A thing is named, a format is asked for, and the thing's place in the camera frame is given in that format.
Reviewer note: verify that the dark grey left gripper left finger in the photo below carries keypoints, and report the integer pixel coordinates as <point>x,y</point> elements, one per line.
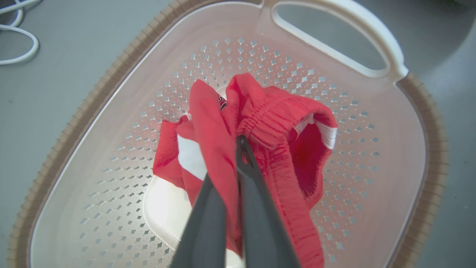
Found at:
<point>206,230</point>

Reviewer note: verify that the red garment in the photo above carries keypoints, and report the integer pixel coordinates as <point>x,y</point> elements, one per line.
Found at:
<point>275,123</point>

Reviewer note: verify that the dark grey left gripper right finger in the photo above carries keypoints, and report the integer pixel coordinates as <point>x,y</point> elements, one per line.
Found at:
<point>260,223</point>

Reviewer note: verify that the white perforated laundry basket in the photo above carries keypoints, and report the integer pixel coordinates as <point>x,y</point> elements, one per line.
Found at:
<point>111,156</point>

